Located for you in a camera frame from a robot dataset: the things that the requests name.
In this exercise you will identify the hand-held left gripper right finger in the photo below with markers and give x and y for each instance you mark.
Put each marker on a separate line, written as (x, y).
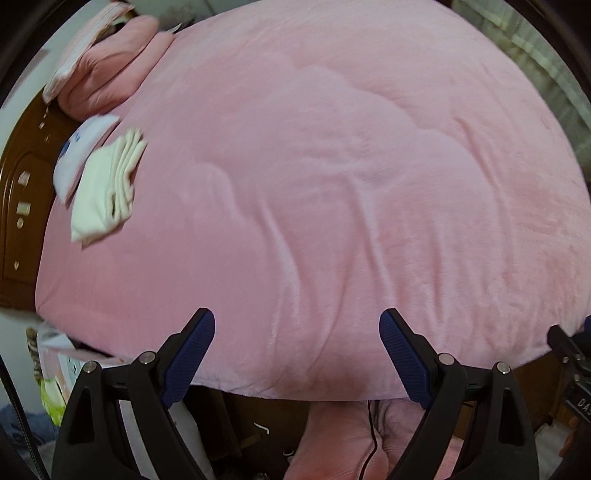
(401, 355)

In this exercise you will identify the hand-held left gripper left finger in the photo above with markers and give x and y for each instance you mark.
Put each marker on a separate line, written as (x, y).
(191, 350)

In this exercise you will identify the white fluffy braided-trim cardigan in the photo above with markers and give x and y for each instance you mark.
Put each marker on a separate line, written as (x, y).
(101, 194)

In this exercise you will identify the person's right hand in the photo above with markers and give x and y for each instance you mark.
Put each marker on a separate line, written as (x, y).
(571, 436)

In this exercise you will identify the person's pink fleece clothing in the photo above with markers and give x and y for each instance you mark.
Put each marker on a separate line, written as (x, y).
(332, 438)

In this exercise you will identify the printed plastic bag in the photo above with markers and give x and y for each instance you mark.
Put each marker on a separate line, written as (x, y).
(55, 364)

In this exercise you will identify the blue grey cloth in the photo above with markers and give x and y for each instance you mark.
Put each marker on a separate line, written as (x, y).
(14, 424)

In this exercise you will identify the pink bed blanket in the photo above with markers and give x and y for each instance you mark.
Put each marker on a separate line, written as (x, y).
(346, 161)

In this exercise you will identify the white pillow with blue print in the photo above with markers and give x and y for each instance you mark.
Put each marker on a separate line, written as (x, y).
(78, 147)

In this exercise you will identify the wooden headboard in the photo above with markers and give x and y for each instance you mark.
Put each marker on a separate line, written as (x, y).
(23, 152)

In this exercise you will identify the folded pink quilt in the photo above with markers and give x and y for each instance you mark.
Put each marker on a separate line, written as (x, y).
(115, 60)

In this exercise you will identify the pink lace-trimmed pillow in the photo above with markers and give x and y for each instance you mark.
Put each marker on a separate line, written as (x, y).
(69, 64)

